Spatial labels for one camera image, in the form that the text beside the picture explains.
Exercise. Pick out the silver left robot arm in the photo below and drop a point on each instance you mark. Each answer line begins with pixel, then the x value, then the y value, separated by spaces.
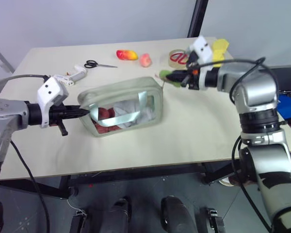
pixel 4 116

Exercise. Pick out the black table frame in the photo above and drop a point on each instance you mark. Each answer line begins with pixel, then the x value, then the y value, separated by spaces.
pixel 140 174

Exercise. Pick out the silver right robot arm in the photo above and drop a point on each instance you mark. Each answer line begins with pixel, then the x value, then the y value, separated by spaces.
pixel 262 97

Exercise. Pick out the dark rounded shape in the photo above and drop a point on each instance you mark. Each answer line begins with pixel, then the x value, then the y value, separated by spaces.
pixel 177 216

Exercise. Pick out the tape roll under table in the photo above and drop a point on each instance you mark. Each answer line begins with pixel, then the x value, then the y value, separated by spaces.
pixel 226 182

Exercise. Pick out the white glue gun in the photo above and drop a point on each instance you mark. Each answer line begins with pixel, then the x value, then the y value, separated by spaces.
pixel 74 74

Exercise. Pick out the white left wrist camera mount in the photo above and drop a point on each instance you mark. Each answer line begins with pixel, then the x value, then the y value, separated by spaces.
pixel 51 91

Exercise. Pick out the clear tape roll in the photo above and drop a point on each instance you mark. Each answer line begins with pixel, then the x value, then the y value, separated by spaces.
pixel 172 62

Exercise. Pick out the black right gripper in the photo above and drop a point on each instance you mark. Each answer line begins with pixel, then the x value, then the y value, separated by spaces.
pixel 192 78

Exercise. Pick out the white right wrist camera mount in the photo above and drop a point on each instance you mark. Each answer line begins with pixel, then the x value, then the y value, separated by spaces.
pixel 203 49

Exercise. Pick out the grey metal frame bar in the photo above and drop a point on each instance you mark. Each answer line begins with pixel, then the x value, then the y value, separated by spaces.
pixel 0 58

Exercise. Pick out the yellow plastic object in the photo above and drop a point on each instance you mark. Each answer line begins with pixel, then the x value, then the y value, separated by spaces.
pixel 219 48

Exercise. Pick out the green translucent zip pouch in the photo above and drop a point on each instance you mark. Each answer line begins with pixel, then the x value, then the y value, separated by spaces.
pixel 122 106

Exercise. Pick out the pink toy peach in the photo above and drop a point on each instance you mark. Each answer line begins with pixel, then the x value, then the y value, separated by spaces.
pixel 145 60

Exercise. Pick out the black vertical post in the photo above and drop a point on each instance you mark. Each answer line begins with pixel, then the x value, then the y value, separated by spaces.
pixel 196 18

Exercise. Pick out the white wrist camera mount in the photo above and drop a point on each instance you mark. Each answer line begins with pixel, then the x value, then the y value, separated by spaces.
pixel 203 49
pixel 51 91

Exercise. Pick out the red and yellow toy mango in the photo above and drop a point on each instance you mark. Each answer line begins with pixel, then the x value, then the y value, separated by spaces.
pixel 126 54

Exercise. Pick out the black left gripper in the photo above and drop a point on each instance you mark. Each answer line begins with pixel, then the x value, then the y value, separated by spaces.
pixel 55 113

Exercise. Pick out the red item inside pouch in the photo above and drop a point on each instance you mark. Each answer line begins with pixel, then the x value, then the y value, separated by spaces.
pixel 105 114

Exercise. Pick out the white cloth inside pouch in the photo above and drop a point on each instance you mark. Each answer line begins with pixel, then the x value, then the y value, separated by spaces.
pixel 133 109

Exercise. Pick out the blue object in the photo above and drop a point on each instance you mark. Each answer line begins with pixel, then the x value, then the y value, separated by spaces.
pixel 289 106

